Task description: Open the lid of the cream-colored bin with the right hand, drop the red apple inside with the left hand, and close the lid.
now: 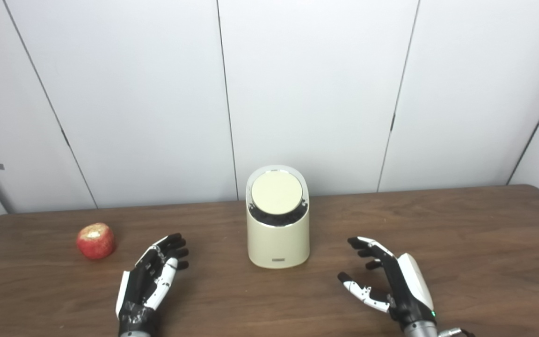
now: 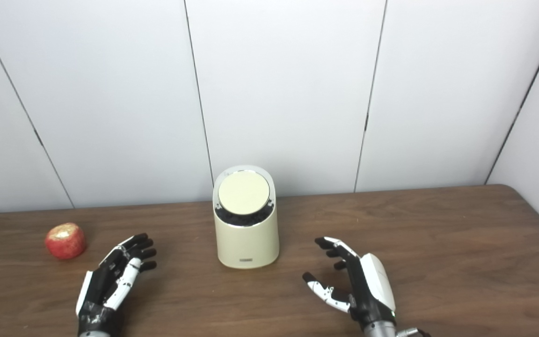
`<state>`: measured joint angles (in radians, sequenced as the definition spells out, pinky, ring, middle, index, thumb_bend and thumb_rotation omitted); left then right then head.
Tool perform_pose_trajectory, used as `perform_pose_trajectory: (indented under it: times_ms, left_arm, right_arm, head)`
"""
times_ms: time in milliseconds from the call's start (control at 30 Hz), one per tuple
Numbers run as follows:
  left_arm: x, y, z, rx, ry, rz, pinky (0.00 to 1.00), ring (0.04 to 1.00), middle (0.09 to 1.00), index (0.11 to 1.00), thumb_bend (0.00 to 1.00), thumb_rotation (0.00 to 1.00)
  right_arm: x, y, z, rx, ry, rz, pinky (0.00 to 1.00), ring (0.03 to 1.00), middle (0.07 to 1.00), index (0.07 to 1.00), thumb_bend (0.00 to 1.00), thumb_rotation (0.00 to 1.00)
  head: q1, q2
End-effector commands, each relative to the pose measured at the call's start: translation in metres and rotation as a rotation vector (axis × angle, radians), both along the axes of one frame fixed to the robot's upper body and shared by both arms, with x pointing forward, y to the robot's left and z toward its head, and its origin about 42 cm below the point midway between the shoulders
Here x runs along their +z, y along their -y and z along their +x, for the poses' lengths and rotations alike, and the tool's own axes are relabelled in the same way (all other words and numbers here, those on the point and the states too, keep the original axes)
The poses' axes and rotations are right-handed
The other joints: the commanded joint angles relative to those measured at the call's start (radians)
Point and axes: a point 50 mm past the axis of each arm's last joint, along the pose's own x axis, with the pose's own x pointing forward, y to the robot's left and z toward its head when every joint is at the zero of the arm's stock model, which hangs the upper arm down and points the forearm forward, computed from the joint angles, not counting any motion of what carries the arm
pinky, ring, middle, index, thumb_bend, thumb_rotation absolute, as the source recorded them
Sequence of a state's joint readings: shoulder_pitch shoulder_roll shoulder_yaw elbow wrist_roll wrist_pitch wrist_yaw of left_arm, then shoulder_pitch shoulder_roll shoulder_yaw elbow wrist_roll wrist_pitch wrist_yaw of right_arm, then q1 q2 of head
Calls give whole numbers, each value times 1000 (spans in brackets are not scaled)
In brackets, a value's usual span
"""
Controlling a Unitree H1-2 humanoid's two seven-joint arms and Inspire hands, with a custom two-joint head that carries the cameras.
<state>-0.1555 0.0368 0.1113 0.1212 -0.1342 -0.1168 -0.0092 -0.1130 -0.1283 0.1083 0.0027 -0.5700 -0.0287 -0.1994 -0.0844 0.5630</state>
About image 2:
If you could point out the white and black right hand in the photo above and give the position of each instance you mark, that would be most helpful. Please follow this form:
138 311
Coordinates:
367 290

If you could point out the cream-colored bin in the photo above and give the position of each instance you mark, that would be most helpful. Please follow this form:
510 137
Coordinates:
246 243

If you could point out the round cream bin lid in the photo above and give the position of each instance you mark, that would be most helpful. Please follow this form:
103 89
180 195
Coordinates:
244 192

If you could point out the white and black left hand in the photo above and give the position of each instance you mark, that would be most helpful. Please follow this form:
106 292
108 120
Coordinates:
105 281

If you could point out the red apple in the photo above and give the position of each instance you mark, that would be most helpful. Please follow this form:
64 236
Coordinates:
65 241

